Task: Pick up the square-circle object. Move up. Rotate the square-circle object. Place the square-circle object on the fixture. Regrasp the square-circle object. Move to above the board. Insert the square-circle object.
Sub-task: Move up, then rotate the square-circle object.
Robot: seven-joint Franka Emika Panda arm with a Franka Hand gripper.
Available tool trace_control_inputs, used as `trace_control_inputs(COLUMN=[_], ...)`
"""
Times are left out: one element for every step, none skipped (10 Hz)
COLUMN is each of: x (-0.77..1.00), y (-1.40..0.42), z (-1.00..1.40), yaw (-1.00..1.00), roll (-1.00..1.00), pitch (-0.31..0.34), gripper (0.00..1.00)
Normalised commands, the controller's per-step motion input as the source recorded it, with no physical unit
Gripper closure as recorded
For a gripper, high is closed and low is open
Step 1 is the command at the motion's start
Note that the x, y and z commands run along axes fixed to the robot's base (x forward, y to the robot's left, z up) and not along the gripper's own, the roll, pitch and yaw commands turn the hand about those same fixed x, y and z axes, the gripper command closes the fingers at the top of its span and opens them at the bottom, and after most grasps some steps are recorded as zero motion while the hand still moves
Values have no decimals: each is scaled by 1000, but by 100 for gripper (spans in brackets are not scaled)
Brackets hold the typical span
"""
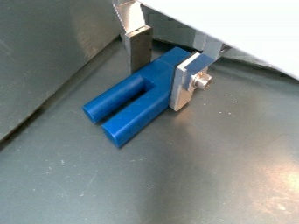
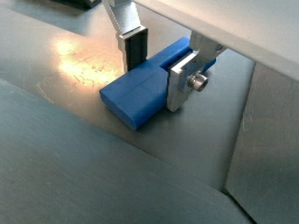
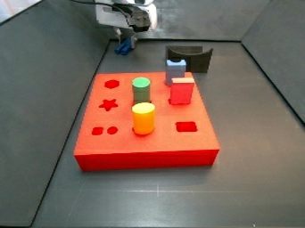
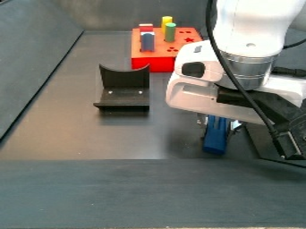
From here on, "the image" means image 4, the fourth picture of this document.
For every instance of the dark blue square-circle object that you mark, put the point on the dark blue square-circle object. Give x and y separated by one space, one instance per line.
215 135

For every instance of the black curved fixture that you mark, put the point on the black curved fixture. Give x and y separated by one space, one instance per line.
126 89

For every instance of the green cylinder peg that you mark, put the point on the green cylinder peg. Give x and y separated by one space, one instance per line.
170 32

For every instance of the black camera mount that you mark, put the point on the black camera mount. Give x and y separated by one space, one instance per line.
289 123

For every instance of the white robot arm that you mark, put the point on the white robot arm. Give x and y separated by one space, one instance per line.
250 29

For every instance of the yellow cylinder peg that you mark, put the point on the yellow cylinder peg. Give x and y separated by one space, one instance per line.
166 19

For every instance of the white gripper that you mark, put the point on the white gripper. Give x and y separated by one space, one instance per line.
198 79

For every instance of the light blue notched peg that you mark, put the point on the light blue notched peg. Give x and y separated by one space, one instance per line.
147 41

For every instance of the red shape-sorter block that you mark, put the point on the red shape-sorter block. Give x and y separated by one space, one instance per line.
160 59

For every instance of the red rectangular peg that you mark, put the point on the red rectangular peg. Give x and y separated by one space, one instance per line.
146 27

